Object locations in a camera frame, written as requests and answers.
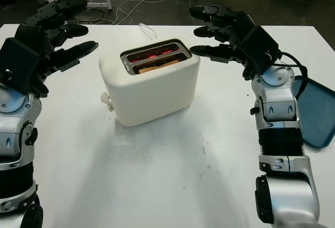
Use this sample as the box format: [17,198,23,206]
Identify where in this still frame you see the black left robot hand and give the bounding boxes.
[14,0,99,97]

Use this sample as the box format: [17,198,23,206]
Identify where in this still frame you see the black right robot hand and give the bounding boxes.
[188,5,262,81]

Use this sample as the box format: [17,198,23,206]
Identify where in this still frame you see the slice of toast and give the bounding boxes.
[138,59,183,75]

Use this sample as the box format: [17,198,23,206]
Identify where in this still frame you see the white toaster lever knob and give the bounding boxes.
[100,92,115,112]

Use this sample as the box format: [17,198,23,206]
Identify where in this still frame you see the white two-slot toaster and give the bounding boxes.
[98,38,202,127]

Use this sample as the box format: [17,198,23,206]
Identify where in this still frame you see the blue plastic tray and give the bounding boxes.
[292,75,335,149]

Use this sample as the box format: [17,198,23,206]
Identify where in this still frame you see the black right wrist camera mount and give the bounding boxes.
[239,25,281,75]

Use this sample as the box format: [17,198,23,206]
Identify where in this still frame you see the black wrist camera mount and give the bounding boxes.
[239,25,281,75]
[0,37,42,95]

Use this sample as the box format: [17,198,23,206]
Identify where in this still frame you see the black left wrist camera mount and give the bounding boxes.
[0,37,42,95]

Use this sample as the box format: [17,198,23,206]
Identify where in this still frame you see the white toaster power cord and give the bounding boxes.
[139,23,158,41]

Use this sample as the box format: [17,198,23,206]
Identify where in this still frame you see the white cables on floor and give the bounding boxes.
[86,0,236,26]

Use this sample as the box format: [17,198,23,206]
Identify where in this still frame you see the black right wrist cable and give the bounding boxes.
[277,51,308,100]

